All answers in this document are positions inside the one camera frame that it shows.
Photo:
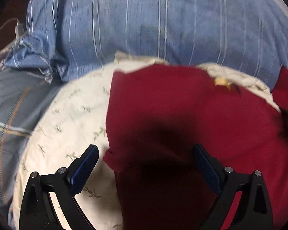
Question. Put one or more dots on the blue plaid pillow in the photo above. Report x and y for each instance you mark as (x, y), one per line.
(139, 21)

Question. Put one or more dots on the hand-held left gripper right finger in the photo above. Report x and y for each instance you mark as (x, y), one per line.
(206, 170)

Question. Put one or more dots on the brown wooden furniture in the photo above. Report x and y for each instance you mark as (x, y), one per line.
(9, 9)

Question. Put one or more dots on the dark red garment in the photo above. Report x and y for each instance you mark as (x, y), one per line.
(172, 105)

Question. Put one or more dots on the grey star-print bedding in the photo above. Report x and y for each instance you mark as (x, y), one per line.
(12, 100)

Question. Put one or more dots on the cream leaf-print duvet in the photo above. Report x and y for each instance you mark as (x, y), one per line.
(69, 124)

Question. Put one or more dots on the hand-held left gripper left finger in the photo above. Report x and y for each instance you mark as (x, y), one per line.
(84, 170)

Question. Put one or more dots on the white charger plug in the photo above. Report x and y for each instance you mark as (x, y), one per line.
(19, 30)

